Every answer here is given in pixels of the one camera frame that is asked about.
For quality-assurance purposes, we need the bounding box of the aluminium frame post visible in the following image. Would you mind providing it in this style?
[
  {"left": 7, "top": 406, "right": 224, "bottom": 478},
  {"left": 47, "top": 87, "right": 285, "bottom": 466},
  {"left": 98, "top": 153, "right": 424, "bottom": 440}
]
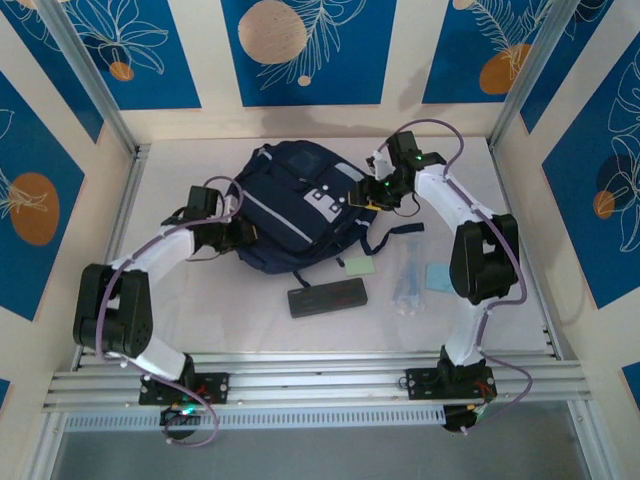
[
  {"left": 36, "top": 0, "right": 140, "bottom": 157},
  {"left": 488, "top": 0, "right": 575, "bottom": 152}
]

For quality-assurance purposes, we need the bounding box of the black connector board with LED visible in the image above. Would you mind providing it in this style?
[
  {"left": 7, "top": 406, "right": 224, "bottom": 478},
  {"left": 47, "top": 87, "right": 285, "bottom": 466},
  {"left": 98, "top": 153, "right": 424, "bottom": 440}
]
[
  {"left": 159, "top": 405, "right": 202, "bottom": 442},
  {"left": 441, "top": 403, "right": 489, "bottom": 436}
]

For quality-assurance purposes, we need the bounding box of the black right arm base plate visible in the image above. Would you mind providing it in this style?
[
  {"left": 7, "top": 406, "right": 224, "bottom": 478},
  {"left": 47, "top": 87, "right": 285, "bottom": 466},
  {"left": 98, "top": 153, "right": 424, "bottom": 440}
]
[{"left": 405, "top": 366, "right": 498, "bottom": 402}]

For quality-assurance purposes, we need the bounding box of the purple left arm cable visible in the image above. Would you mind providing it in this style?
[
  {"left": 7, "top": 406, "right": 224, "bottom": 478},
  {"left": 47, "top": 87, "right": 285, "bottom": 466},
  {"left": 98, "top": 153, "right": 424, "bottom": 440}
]
[{"left": 96, "top": 174, "right": 246, "bottom": 448}]

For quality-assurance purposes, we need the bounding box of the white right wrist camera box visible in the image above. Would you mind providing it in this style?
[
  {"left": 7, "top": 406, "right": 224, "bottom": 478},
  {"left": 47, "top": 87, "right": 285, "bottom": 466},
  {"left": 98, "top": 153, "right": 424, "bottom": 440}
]
[{"left": 368, "top": 148, "right": 397, "bottom": 180}]

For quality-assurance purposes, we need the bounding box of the light blue sticky note pad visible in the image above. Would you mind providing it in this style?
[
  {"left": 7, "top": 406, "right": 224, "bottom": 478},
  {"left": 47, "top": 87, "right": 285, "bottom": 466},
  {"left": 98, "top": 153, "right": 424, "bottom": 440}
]
[{"left": 424, "top": 263, "right": 454, "bottom": 292}]

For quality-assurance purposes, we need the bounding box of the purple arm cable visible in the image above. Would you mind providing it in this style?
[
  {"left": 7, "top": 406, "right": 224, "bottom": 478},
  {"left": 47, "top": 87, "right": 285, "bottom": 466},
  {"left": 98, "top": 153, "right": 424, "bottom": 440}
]
[
  {"left": 377, "top": 117, "right": 534, "bottom": 437},
  {"left": 96, "top": 174, "right": 246, "bottom": 448}
]

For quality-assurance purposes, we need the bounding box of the green sticky note pad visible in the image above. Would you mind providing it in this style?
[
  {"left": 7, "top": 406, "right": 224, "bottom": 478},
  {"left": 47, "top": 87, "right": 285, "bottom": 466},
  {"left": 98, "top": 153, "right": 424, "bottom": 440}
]
[{"left": 344, "top": 255, "right": 378, "bottom": 278}]

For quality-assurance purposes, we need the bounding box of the clear pack of blue pens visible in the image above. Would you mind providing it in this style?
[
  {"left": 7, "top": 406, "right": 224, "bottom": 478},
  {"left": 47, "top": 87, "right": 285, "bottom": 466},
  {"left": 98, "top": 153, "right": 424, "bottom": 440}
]
[{"left": 389, "top": 238, "right": 429, "bottom": 317}]

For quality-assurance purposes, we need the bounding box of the grey slotted cable duct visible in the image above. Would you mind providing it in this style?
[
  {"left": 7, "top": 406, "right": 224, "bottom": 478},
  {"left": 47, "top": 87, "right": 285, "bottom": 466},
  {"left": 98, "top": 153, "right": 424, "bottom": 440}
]
[{"left": 64, "top": 405, "right": 447, "bottom": 431}]

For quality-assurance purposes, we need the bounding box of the black pencil case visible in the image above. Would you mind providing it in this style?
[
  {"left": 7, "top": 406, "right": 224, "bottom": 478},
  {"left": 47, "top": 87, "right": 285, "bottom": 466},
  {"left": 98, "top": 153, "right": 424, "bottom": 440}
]
[{"left": 285, "top": 277, "right": 370, "bottom": 320}]

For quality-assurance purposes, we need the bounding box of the navy blue backpack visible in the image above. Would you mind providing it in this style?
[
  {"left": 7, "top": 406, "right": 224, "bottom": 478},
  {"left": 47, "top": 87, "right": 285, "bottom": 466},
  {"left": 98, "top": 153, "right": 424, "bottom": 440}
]
[{"left": 227, "top": 139, "right": 427, "bottom": 289}]

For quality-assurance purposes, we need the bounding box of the aluminium mounting rail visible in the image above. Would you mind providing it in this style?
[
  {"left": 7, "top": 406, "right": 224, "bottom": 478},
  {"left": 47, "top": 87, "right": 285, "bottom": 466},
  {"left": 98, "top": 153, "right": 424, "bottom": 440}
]
[{"left": 41, "top": 351, "right": 595, "bottom": 414}]

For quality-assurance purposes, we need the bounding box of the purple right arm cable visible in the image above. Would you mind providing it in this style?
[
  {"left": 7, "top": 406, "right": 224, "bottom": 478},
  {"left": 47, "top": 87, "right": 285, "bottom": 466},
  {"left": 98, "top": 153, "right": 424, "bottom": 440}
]
[{"left": 377, "top": 117, "right": 534, "bottom": 437}]

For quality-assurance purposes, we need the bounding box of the aluminium side rail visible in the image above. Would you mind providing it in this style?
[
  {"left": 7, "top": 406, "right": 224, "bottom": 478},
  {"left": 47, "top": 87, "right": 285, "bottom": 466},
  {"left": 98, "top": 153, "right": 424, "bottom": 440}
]
[
  {"left": 491, "top": 146, "right": 565, "bottom": 360},
  {"left": 71, "top": 143, "right": 152, "bottom": 372}
]

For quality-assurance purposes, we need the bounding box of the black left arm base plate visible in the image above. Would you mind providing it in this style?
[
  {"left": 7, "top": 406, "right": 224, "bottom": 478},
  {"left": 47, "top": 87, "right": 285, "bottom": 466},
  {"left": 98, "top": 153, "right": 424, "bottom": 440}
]
[{"left": 138, "top": 371, "right": 231, "bottom": 406}]

